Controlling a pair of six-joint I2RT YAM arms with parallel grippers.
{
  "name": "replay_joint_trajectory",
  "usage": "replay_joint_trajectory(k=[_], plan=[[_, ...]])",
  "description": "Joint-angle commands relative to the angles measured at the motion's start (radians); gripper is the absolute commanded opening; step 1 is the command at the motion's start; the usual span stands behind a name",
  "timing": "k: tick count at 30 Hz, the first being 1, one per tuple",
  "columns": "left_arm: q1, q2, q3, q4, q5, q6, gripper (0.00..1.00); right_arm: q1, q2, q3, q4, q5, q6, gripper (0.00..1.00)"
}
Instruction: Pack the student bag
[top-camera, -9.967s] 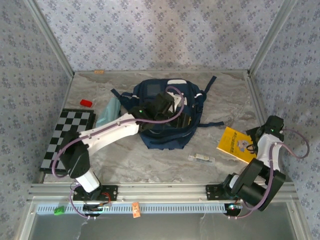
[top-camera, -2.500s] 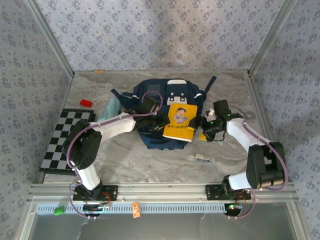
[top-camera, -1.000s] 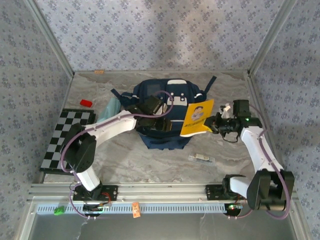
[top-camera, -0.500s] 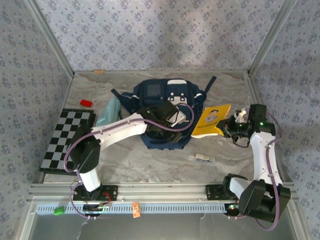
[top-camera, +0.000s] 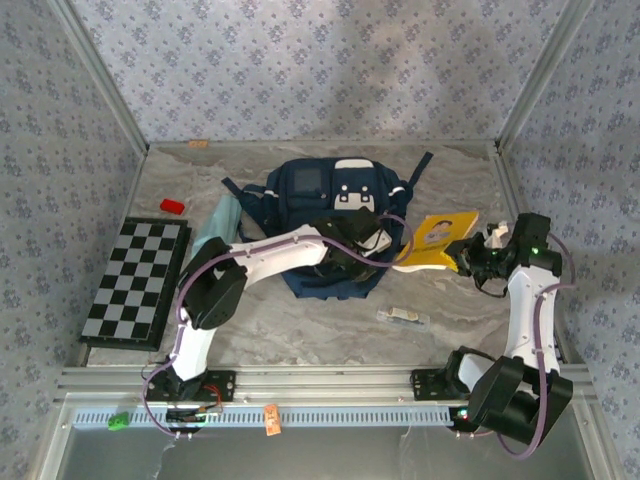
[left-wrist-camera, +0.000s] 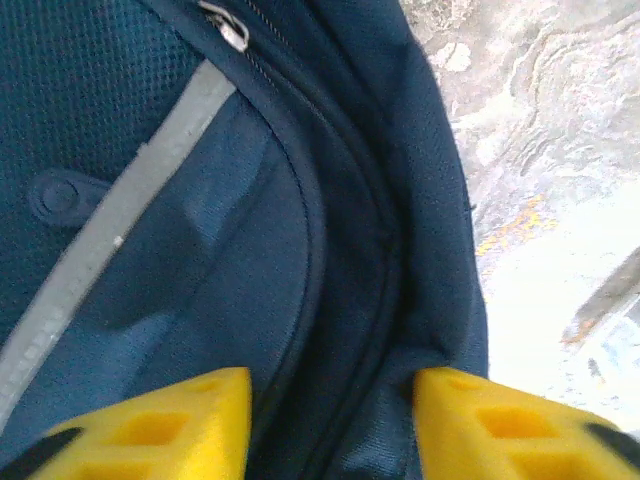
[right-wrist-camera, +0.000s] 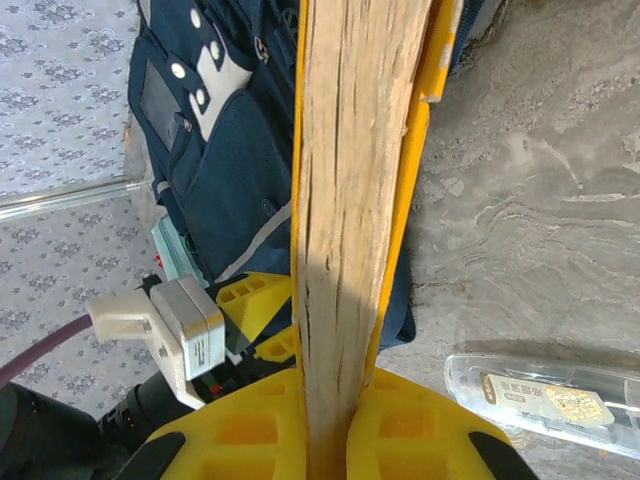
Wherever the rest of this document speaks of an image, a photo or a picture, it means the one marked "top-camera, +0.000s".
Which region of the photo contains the aluminium frame post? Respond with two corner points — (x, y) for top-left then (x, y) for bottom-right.
(48, 0), (151, 154)
(493, 0), (597, 154)

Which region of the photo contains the yellow book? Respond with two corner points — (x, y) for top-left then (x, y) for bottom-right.
(392, 209), (480, 275)

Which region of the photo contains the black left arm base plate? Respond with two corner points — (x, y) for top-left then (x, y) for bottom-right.
(144, 369), (237, 404)

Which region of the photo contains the clear plastic compass case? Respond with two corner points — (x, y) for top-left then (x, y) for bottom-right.
(376, 305), (432, 331)

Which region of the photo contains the navy blue backpack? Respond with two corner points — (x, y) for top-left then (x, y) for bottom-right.
(221, 151), (435, 301)

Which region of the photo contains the grey slotted cable duct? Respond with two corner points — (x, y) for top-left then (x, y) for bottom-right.
(72, 405), (471, 429)

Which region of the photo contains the black grey folding chessboard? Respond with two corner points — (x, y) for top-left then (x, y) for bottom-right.
(79, 215), (192, 352)

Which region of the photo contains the orange paper tag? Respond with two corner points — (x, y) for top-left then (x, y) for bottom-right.
(263, 403), (283, 437)

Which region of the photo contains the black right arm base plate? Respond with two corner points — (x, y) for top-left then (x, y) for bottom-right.
(410, 368), (471, 402)

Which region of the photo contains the teal cloth pouch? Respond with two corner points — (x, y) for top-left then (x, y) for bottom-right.
(189, 194), (244, 261)

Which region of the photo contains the aluminium mounting rail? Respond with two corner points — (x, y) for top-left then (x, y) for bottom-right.
(54, 365), (596, 402)

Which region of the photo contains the grey metal front panel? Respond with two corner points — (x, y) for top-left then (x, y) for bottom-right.
(39, 394), (624, 480)

